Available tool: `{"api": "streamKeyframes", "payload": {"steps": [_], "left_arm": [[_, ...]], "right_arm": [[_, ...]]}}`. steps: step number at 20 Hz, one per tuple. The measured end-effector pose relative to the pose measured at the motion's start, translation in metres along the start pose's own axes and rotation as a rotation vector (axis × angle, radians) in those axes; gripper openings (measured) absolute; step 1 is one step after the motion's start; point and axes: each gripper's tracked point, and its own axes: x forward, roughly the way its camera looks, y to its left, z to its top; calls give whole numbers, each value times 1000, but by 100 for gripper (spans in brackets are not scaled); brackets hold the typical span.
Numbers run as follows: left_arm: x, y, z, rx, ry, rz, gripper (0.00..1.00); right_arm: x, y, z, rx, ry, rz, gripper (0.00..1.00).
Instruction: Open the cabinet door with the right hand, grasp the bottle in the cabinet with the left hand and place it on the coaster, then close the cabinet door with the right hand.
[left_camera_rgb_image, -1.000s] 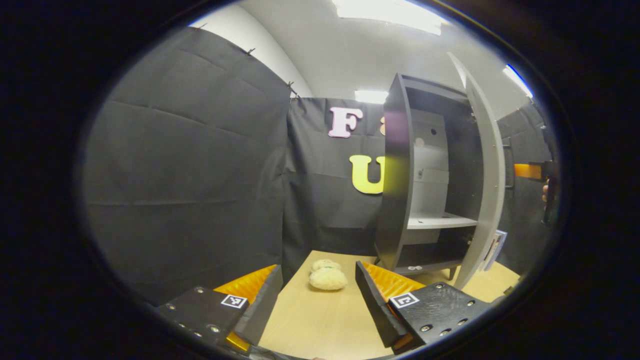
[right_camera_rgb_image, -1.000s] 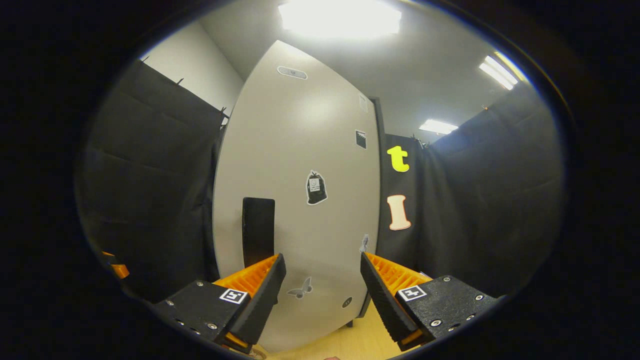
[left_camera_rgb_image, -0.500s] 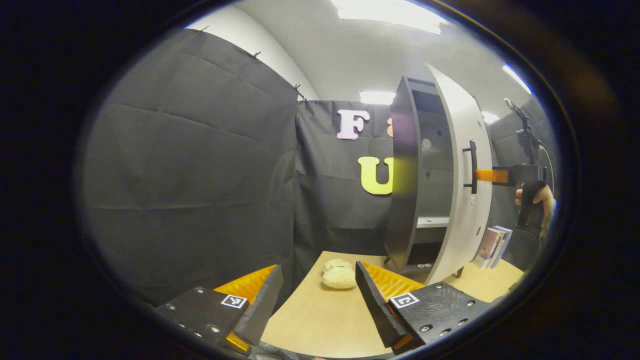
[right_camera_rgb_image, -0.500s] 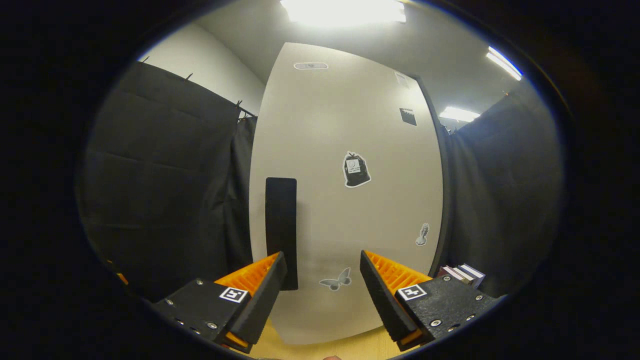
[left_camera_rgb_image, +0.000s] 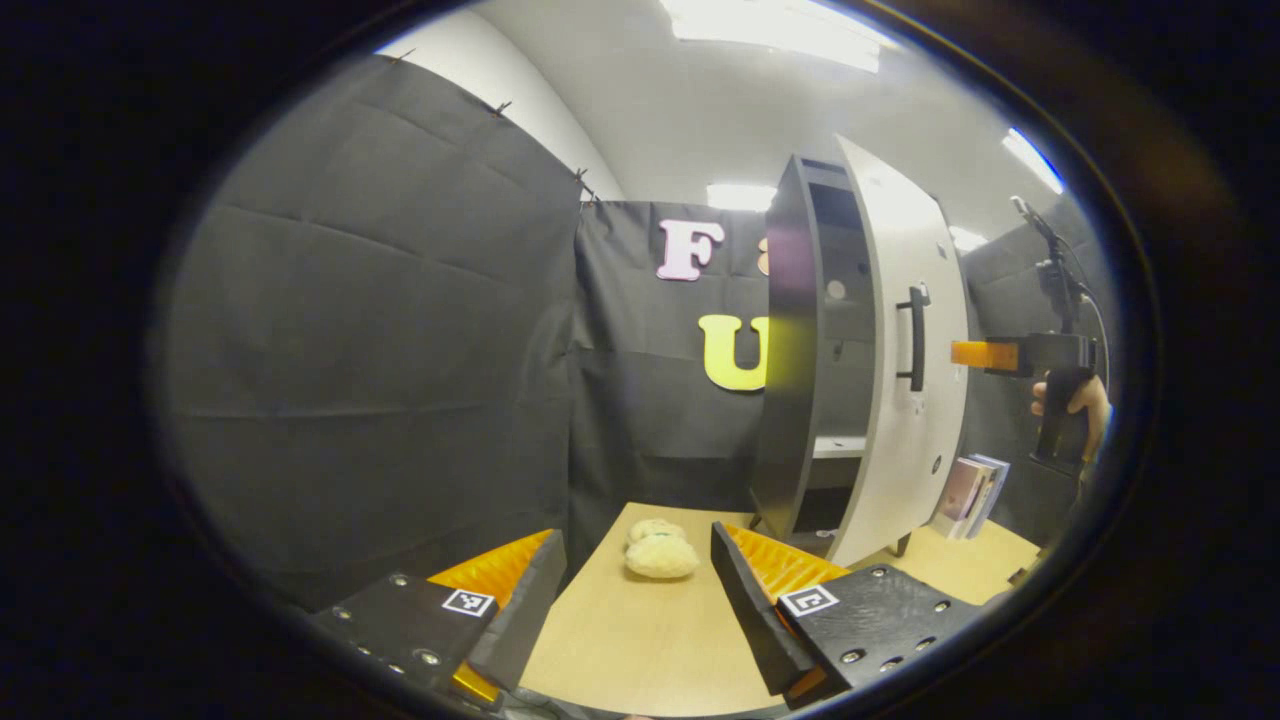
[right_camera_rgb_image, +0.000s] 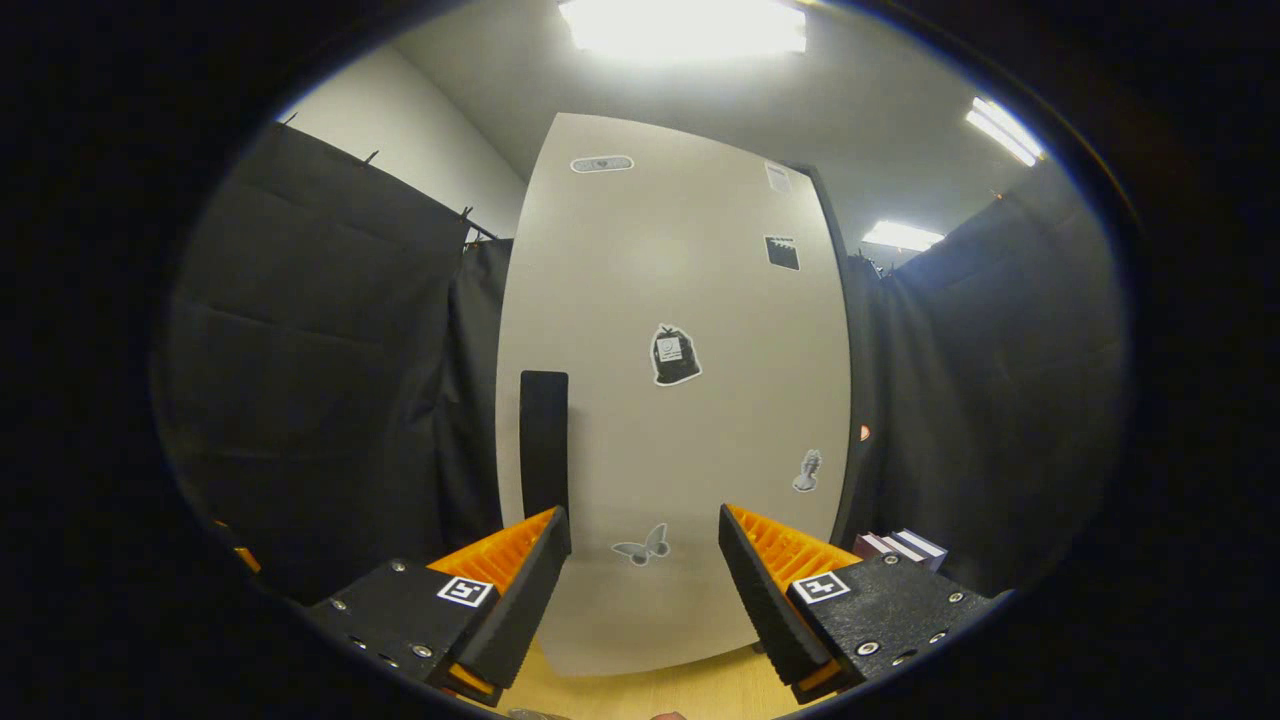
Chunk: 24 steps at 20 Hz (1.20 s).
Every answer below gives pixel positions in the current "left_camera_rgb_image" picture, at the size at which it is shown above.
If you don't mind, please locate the large ceiling light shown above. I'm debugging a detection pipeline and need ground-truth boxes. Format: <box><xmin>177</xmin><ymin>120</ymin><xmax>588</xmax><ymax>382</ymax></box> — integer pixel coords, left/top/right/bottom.
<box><xmin>660</xmin><ymin>0</ymin><xmax>901</xmax><ymax>74</ymax></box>

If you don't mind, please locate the cream plush toy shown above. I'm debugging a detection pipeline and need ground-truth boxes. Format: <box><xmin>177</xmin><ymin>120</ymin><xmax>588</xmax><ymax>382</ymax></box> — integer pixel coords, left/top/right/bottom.
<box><xmin>625</xmin><ymin>518</ymin><xmax>702</xmax><ymax>581</ymax></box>

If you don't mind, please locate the black backdrop cloth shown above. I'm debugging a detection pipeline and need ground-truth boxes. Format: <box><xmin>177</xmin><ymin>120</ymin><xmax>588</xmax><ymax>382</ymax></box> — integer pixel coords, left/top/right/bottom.
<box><xmin>150</xmin><ymin>55</ymin><xmax>1116</xmax><ymax>611</ymax></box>

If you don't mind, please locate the white book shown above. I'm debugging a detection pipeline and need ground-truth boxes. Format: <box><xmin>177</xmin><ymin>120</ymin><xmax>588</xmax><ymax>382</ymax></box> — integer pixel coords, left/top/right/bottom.
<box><xmin>975</xmin><ymin>453</ymin><xmax>1012</xmax><ymax>536</ymax></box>
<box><xmin>962</xmin><ymin>455</ymin><xmax>1003</xmax><ymax>541</ymax></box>

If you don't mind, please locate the black door handle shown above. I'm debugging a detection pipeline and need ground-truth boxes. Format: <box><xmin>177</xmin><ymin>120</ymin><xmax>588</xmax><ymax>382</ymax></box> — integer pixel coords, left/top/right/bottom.
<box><xmin>896</xmin><ymin>283</ymin><xmax>933</xmax><ymax>393</ymax></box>

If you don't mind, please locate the grey cabinet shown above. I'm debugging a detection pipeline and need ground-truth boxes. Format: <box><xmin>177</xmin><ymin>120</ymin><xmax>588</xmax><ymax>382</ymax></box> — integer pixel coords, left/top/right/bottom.
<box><xmin>750</xmin><ymin>153</ymin><xmax>913</xmax><ymax>559</ymax></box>

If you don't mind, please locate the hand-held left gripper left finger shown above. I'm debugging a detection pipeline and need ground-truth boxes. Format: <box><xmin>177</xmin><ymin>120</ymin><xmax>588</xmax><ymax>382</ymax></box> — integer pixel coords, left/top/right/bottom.
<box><xmin>305</xmin><ymin>528</ymin><xmax>568</xmax><ymax>713</ymax></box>

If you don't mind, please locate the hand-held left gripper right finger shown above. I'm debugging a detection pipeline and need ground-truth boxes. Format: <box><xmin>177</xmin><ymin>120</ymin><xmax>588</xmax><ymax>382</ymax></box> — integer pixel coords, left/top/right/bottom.
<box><xmin>710</xmin><ymin>520</ymin><xmax>988</xmax><ymax>711</ymax></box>

